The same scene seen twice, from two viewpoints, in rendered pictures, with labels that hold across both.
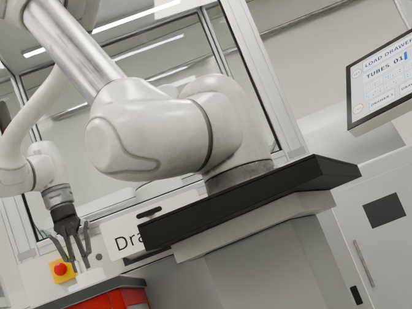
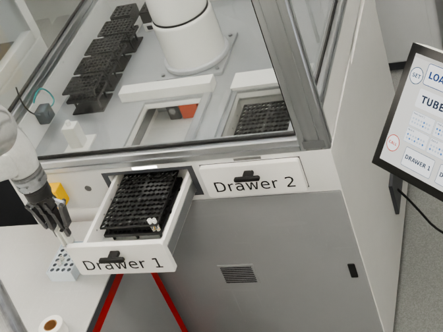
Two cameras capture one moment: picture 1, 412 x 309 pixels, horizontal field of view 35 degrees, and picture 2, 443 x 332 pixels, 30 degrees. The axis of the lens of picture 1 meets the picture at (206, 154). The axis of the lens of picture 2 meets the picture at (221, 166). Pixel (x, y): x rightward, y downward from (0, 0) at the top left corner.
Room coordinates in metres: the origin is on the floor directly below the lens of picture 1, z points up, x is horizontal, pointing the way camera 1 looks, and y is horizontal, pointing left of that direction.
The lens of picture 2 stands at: (0.54, -0.97, 2.29)
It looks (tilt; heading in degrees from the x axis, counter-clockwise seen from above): 37 degrees down; 32
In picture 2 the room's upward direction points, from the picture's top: 22 degrees counter-clockwise
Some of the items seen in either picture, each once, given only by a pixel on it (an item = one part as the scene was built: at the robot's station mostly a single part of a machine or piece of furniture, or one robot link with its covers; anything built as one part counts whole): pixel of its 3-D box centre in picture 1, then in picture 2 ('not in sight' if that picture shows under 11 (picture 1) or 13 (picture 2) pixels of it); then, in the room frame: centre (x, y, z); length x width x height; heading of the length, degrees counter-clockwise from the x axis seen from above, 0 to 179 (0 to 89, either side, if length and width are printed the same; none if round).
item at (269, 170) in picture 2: not in sight; (252, 178); (2.10, -0.09, 0.87); 0.29 x 0.02 x 0.11; 94
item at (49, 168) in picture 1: (43, 166); (6, 150); (1.91, 0.48, 1.18); 0.13 x 0.11 x 0.16; 133
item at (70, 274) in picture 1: (63, 269); (52, 196); (2.04, 0.55, 0.88); 0.07 x 0.05 x 0.07; 94
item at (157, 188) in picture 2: not in sight; (144, 206); (2.00, 0.22, 0.87); 0.22 x 0.18 x 0.06; 4
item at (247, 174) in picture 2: not in sight; (247, 176); (2.08, -0.09, 0.91); 0.07 x 0.04 x 0.01; 94
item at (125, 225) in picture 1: (154, 224); (120, 257); (1.80, 0.21, 0.87); 0.29 x 0.02 x 0.11; 94
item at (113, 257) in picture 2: (149, 213); (113, 256); (1.78, 0.20, 0.91); 0.07 x 0.04 x 0.01; 94
